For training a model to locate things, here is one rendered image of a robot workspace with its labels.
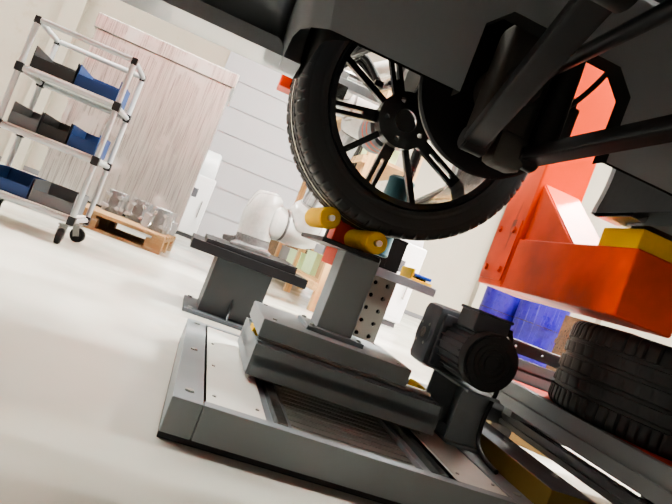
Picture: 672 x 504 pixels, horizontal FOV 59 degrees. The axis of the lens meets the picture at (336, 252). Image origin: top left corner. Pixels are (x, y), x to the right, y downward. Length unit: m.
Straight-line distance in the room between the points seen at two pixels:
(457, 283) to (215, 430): 10.56
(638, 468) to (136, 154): 5.47
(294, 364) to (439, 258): 10.02
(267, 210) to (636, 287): 1.62
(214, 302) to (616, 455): 1.68
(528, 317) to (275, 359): 6.42
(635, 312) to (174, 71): 5.43
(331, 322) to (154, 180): 4.78
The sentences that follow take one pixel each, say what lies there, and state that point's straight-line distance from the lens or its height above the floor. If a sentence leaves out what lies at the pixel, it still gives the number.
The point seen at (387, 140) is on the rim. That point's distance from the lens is 1.68.
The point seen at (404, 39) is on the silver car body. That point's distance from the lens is 1.03.
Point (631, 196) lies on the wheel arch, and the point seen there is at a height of 0.79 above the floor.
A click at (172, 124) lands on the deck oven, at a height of 1.11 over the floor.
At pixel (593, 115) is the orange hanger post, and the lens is 2.05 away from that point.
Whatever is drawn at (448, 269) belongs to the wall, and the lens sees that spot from 11.47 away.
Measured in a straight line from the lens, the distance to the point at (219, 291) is 2.57.
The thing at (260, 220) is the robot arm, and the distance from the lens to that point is 2.60.
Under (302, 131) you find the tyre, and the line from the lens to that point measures 1.47.
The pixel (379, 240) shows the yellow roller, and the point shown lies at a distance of 1.46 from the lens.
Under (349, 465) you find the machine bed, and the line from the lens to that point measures 1.21.
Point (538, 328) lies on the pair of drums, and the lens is 7.67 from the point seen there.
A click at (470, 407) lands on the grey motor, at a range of 1.62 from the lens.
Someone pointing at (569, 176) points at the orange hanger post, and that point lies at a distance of 1.99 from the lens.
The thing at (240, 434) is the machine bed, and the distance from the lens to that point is 1.16.
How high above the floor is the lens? 0.41
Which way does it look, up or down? 1 degrees up
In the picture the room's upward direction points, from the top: 21 degrees clockwise
